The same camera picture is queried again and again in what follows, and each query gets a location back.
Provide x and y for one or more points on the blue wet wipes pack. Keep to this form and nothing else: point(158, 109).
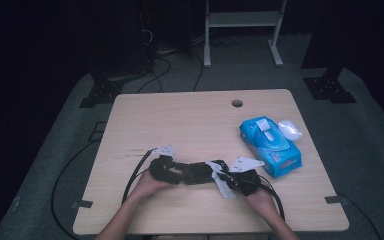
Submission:
point(273, 150)

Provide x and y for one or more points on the white metal stand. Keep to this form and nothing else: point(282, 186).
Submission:
point(243, 19)

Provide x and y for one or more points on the person's right hand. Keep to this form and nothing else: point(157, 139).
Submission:
point(261, 201)

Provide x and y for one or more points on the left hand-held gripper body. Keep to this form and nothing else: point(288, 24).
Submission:
point(160, 170)

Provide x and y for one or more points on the black tape strip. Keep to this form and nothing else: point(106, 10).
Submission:
point(335, 199)
point(81, 204)

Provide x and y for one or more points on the black tape square outline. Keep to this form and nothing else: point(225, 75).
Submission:
point(93, 131)

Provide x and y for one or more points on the person's left hand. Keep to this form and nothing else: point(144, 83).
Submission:
point(146, 186)

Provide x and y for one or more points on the white wet wipe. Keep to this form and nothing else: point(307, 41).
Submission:
point(225, 191)

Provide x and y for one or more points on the black stand base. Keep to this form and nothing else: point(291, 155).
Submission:
point(101, 93)
point(328, 88)

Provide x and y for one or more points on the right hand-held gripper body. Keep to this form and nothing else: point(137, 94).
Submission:
point(246, 181)

